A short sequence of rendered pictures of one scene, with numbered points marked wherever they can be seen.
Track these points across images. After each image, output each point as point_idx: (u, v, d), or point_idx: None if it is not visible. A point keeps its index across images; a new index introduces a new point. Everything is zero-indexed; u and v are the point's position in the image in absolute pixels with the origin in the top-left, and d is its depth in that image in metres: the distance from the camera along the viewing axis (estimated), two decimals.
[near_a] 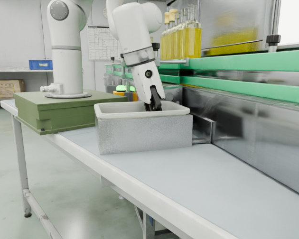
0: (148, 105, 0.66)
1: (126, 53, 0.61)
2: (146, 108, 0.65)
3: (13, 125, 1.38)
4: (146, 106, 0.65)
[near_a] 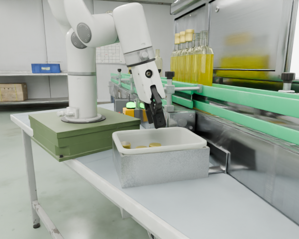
0: (147, 104, 0.66)
1: (126, 53, 0.61)
2: (146, 108, 0.66)
3: (23, 138, 1.40)
4: (146, 106, 0.65)
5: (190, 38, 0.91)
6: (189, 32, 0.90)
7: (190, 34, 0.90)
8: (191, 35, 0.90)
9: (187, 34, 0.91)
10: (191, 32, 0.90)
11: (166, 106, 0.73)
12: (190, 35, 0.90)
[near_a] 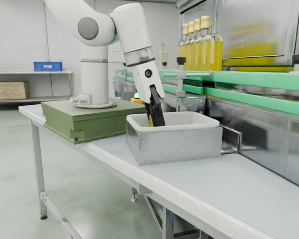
0: (148, 105, 0.66)
1: (127, 53, 0.61)
2: (146, 108, 0.65)
3: (31, 130, 1.43)
4: (146, 106, 0.65)
5: (199, 27, 0.93)
6: (198, 22, 0.92)
7: (199, 23, 0.92)
8: (200, 25, 0.92)
9: (196, 23, 0.93)
10: (200, 22, 0.92)
11: (178, 91, 0.75)
12: (199, 25, 0.92)
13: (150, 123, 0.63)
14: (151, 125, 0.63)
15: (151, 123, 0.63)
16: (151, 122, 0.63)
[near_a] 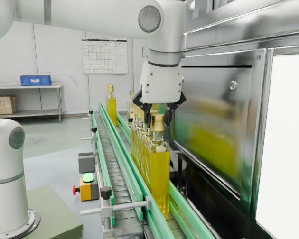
0: (146, 107, 0.61)
1: (156, 51, 0.53)
2: (149, 111, 0.61)
3: None
4: (150, 109, 0.61)
5: None
6: None
7: None
8: None
9: (143, 114, 0.74)
10: None
11: (102, 233, 0.56)
12: None
13: (162, 124, 0.63)
14: (163, 125, 0.63)
15: (163, 123, 0.63)
16: (162, 122, 0.63)
